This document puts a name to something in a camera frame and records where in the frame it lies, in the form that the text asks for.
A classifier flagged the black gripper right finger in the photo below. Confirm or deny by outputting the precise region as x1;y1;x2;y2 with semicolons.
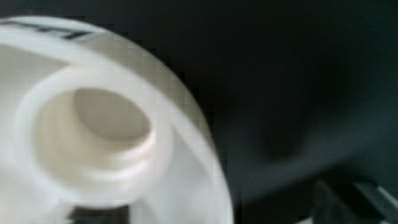
312;181;398;224

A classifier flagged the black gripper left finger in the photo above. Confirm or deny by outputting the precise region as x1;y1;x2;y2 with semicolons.
68;206;130;224

